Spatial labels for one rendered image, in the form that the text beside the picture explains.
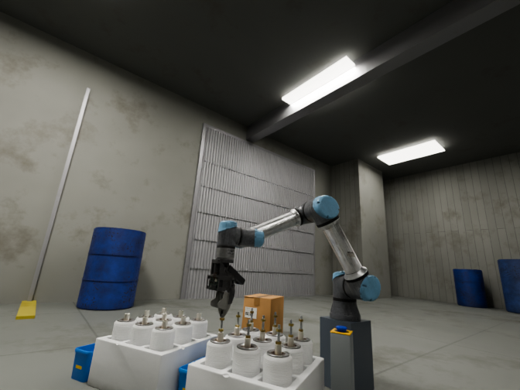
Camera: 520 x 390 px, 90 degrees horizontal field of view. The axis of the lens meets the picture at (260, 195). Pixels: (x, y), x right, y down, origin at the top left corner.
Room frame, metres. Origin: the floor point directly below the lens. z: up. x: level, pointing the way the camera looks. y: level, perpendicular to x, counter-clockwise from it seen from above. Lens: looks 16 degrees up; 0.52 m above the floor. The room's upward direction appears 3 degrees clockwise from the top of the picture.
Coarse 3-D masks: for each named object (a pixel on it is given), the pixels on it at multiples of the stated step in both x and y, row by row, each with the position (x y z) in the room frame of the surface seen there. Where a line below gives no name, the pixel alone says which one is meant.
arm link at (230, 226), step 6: (222, 222) 1.04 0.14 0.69; (228, 222) 1.04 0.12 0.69; (234, 222) 1.05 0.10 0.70; (222, 228) 1.04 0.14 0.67; (228, 228) 1.03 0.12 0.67; (234, 228) 1.05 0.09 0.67; (222, 234) 1.04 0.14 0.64; (228, 234) 1.04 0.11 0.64; (234, 234) 1.04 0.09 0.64; (240, 234) 1.05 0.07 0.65; (222, 240) 1.04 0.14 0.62; (228, 240) 1.04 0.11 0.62; (234, 240) 1.05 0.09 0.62; (222, 246) 1.04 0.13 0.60; (228, 246) 1.04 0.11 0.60; (234, 246) 1.06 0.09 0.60
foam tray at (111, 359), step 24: (216, 336) 1.46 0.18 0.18; (96, 360) 1.28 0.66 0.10; (120, 360) 1.22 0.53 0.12; (144, 360) 1.16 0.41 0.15; (168, 360) 1.16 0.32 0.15; (192, 360) 1.30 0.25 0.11; (96, 384) 1.27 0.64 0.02; (120, 384) 1.21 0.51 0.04; (144, 384) 1.15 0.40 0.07; (168, 384) 1.18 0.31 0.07
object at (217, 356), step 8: (208, 344) 1.06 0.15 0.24; (216, 344) 1.04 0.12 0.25; (224, 344) 1.05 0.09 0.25; (232, 344) 1.08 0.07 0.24; (208, 352) 1.05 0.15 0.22; (216, 352) 1.04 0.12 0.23; (224, 352) 1.04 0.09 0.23; (208, 360) 1.05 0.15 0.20; (216, 360) 1.04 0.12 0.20; (224, 360) 1.04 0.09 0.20; (216, 368) 1.04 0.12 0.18
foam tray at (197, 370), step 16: (192, 368) 1.04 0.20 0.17; (208, 368) 1.02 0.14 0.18; (224, 368) 1.03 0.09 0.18; (304, 368) 1.10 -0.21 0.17; (320, 368) 1.16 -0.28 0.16; (192, 384) 1.04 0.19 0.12; (208, 384) 1.01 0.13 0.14; (224, 384) 0.98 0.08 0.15; (240, 384) 0.95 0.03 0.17; (256, 384) 0.92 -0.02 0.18; (304, 384) 0.98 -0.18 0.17; (320, 384) 1.16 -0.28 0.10
